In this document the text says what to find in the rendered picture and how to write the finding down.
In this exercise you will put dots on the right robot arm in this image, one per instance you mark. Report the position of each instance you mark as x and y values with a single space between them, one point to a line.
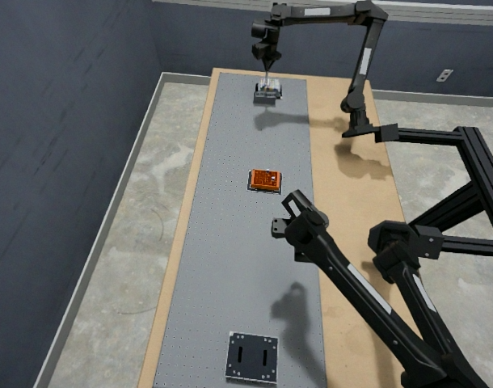
290 15

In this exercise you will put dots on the orange grid rack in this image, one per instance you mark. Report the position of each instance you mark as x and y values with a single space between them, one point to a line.
264 180

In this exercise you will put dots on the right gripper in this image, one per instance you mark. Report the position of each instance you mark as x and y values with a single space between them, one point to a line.
265 58

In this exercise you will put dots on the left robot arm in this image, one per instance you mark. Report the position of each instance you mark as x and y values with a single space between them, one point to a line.
438 363

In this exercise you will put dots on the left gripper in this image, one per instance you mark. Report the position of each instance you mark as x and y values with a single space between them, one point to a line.
299 257

